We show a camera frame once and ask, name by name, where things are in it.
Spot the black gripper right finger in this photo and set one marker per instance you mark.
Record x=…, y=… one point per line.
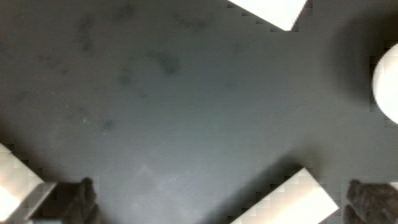
x=372, y=207

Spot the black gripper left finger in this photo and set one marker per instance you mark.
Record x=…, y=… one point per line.
x=60, y=204

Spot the white lamp bulb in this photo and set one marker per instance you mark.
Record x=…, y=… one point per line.
x=385, y=84

